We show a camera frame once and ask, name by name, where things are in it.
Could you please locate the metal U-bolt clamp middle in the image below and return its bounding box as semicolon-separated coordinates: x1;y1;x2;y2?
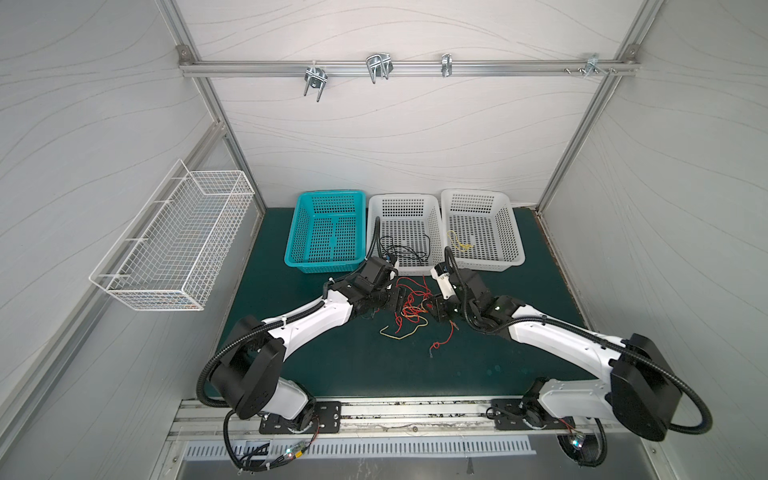
365;53;394;84

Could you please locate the small metal bracket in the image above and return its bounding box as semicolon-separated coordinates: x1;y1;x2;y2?
441;53;453;78

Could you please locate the metal U-bolt clamp left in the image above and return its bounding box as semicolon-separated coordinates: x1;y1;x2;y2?
303;66;328;102

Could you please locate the metal u-bolt clamp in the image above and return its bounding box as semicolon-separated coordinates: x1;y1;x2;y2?
303;66;328;102
365;53;394;84

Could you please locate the dark green table mat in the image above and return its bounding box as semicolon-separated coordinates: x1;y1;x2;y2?
224;208;590;397

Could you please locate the teal perforated plastic basket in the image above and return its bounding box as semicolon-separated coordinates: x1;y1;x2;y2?
284;190;366;274

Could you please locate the white slotted cable duct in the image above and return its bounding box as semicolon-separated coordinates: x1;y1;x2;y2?
183;435;537;461

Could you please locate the red cable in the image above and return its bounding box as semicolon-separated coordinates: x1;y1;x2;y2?
389;275;460;356

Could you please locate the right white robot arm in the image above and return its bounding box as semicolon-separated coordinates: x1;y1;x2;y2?
431;250;714;442

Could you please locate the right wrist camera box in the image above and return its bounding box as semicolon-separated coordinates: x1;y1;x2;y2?
430;264;456;300

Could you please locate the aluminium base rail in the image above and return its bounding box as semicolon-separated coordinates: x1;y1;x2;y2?
167;394;655;442

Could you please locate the white perforated basket middle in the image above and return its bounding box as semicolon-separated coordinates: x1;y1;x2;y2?
367;194;448;277

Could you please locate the black thin cable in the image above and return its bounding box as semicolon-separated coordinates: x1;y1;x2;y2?
379;233;432;265

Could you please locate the horizontal aluminium rail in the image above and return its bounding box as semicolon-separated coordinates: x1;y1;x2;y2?
179;57;641;78

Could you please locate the white perforated basket right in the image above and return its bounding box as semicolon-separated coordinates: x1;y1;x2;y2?
440;189;525;272

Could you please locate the metal clamp right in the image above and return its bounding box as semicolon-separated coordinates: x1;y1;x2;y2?
563;54;618;78

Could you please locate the white wire wall basket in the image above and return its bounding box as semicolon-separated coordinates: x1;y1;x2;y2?
89;159;254;312

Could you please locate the white perforated basket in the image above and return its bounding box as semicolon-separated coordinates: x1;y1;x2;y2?
367;194;448;277
440;189;525;272

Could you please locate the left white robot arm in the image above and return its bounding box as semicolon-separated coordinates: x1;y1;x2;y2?
196;219;398;431

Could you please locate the yellow cable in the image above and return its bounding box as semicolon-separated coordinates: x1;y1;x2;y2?
379;314;430;340

